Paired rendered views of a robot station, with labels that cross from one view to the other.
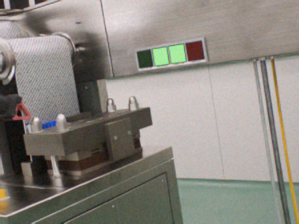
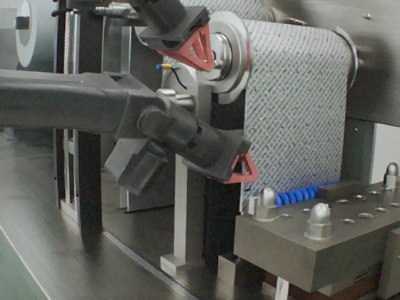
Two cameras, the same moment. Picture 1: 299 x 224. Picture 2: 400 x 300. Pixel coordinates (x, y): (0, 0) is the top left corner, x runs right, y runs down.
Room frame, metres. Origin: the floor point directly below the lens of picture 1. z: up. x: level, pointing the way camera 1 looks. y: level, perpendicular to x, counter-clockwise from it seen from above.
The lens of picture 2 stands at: (0.65, 0.14, 1.26)
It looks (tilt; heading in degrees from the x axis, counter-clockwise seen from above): 12 degrees down; 13
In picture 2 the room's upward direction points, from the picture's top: 2 degrees clockwise
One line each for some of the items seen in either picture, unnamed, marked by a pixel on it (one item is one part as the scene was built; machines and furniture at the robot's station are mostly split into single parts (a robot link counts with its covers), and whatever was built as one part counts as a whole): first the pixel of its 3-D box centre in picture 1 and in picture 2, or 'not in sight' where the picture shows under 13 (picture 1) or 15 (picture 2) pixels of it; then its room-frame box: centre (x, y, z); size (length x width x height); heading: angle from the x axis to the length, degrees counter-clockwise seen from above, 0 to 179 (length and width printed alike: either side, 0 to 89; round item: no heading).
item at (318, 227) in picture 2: (61, 122); (319, 219); (1.28, 0.13, 1.05); 0.04 x 0.04 x 0.04
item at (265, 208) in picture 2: (36, 124); (266, 202); (1.33, 0.21, 1.05); 0.04 x 0.04 x 0.04
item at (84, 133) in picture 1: (92, 129); (360, 223); (1.42, 0.06, 1.00); 0.40 x 0.16 x 0.06; 138
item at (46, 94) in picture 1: (49, 99); (298, 146); (1.47, 0.17, 1.11); 0.23 x 0.01 x 0.18; 138
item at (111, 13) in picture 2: not in sight; (108, 10); (1.53, 0.54, 1.33); 0.06 x 0.03 x 0.03; 138
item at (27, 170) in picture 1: (61, 157); (290, 251); (1.48, 0.17, 0.92); 0.28 x 0.04 x 0.04; 138
